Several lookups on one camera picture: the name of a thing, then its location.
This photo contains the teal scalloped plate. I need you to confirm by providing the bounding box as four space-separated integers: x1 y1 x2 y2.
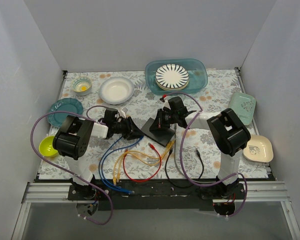
47 97 84 128

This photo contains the black network switch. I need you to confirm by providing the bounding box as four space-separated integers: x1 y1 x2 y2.
141 117 175 147

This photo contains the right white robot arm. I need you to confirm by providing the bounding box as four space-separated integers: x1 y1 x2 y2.
142 96 251 199

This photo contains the black power cable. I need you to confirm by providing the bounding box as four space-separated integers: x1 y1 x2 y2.
164 147 205 188

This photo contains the yellow ethernet cable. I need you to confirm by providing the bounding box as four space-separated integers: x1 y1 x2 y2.
114 141 176 185
112 139 176 183

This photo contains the purple cable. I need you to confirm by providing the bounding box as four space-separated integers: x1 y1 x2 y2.
30 104 114 226
159 91 248 218

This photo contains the floral table mat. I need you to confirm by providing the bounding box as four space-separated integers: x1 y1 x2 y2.
38 69 270 180

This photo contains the teal plastic container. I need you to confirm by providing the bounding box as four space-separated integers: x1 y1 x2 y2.
145 58 208 95

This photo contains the small patterned bowl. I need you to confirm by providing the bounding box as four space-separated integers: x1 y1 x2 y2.
71 76 93 96

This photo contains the red ethernet cable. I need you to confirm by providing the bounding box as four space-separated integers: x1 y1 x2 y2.
122 142 163 183

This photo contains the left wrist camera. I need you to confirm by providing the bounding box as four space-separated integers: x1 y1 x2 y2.
118 107 129 119

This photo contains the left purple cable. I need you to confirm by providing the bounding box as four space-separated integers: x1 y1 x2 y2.
30 104 114 226

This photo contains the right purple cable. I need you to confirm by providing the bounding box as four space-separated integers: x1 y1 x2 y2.
159 91 248 218

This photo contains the aluminium frame rail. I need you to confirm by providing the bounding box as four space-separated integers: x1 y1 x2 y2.
12 181 300 240

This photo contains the blue ethernet cable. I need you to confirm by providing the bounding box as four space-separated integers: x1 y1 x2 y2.
101 136 136 196
98 136 145 195

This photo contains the lime green bowl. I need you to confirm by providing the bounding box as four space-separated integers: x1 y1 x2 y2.
39 135 59 158

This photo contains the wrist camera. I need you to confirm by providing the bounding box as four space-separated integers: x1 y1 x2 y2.
159 94 171 111
118 107 129 119

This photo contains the mint green square tray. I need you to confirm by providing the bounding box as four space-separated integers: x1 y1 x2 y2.
228 92 257 126

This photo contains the cream square dish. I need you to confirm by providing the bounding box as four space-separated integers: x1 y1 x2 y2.
243 134 274 163

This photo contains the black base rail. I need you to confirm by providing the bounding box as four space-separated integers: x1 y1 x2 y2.
67 179 245 211

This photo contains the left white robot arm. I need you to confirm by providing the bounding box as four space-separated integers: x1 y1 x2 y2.
52 108 144 200

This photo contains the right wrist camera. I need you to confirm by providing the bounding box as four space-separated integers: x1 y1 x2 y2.
159 94 171 111

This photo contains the white deep plate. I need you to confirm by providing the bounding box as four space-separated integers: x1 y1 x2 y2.
99 77 135 105

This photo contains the striped blue white plate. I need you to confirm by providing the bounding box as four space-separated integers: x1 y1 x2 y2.
155 63 190 91

